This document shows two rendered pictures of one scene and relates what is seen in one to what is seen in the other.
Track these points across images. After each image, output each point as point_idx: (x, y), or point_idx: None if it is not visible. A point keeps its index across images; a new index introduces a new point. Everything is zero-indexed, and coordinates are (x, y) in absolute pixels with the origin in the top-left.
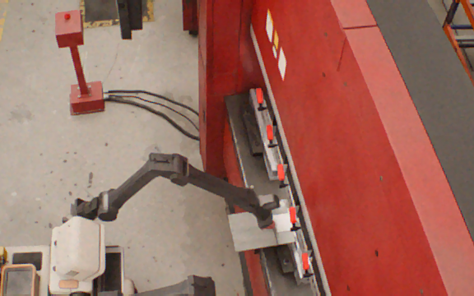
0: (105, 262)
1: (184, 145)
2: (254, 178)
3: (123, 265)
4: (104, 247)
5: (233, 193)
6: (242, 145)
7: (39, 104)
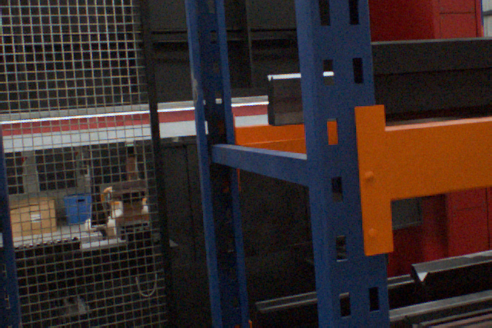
0: (141, 187)
1: None
2: None
3: (140, 190)
4: (127, 140)
5: (176, 136)
6: None
7: None
